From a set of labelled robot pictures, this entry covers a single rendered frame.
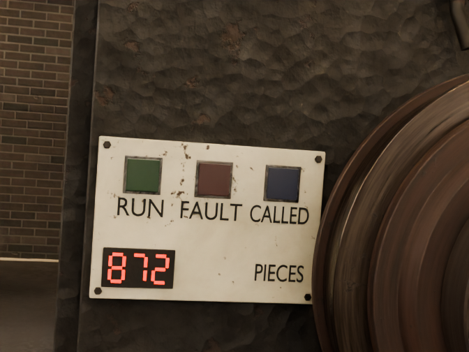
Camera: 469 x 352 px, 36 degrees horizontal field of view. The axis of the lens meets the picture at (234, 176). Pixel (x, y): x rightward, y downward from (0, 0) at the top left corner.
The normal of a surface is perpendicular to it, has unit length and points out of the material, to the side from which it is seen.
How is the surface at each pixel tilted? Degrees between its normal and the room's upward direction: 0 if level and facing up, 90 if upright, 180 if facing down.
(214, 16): 90
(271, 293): 90
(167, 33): 90
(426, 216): 69
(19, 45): 90
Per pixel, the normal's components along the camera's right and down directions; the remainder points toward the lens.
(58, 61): 0.19, 0.07
